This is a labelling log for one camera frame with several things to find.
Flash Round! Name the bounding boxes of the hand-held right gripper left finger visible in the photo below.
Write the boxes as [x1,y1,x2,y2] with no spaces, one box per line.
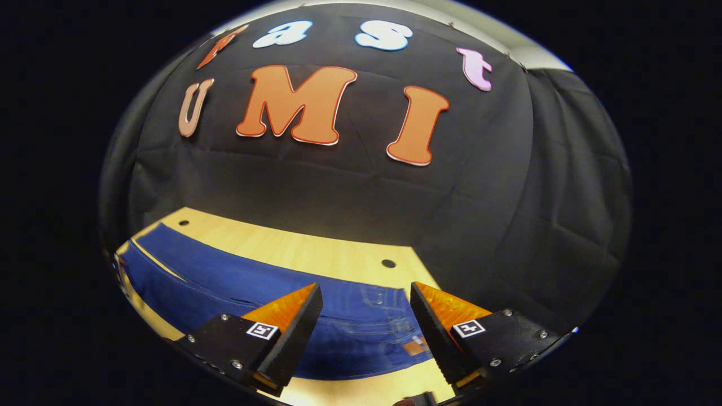
[175,282,324,396]

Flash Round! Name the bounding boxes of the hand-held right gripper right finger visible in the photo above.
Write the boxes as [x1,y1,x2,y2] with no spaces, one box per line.
[410,281,577,391]

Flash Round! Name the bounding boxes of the blue denim jeans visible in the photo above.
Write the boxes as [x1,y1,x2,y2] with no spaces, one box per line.
[118,223,446,381]

